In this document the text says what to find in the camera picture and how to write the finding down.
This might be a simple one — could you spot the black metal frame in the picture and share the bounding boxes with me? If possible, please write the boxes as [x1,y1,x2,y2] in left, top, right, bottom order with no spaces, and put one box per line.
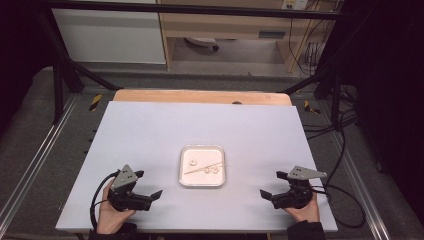
[33,0,345,125]

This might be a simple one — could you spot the person's right hand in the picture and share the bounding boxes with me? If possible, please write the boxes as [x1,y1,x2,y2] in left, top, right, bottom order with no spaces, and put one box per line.
[283,192,321,224]

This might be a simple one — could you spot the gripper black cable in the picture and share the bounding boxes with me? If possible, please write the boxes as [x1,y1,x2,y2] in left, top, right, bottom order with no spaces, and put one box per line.
[311,184,366,230]
[89,170,120,232]

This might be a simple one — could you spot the black floor cables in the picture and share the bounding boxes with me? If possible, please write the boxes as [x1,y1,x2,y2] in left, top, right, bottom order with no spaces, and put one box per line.
[301,83,360,188]

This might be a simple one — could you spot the white table cover board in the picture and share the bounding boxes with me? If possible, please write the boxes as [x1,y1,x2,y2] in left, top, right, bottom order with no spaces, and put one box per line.
[55,101,338,233]

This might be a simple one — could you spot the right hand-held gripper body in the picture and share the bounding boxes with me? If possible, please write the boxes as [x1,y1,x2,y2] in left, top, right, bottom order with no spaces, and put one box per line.
[270,165,328,210]

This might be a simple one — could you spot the hanging black cables bundle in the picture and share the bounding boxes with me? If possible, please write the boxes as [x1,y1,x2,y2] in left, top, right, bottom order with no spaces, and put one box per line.
[287,0,336,77]

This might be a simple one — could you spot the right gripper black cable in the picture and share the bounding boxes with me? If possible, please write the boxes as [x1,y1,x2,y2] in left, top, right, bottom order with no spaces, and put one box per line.
[311,184,366,230]

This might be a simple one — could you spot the square metal tray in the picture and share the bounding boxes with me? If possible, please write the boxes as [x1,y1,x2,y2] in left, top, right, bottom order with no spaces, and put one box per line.
[178,144,226,188]

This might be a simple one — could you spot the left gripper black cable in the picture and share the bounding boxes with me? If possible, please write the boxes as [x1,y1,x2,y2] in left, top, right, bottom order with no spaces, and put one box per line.
[89,170,120,232]

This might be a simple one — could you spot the light wooden desk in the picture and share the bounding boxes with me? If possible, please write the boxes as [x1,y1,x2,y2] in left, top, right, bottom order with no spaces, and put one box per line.
[155,0,342,73]

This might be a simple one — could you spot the person's left hand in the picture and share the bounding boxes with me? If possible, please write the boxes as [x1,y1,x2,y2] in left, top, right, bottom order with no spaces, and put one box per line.
[96,181,138,235]

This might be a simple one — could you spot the aluminium floor rail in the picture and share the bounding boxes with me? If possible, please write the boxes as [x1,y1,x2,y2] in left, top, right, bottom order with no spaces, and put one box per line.
[327,131,392,240]
[0,94,80,228]

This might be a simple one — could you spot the yellow black floor tape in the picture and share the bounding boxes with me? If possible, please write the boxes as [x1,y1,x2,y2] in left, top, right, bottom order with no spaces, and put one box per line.
[303,99,322,115]
[88,93,104,112]

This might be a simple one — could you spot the wooden table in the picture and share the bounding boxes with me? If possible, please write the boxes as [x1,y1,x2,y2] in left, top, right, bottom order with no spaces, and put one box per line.
[112,88,293,107]

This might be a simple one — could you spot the white cabinet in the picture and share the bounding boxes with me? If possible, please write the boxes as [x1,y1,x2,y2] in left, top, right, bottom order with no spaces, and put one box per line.
[50,7,167,65]

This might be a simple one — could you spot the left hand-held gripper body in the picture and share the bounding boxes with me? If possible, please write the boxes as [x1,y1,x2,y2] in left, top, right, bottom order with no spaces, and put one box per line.
[107,164,154,213]

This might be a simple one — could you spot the office chair base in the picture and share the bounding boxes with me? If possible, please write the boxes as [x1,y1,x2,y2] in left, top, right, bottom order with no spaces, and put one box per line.
[184,36,220,52]

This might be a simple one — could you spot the white power strip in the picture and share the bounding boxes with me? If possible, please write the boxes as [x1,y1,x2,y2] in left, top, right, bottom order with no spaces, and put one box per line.
[281,0,310,11]

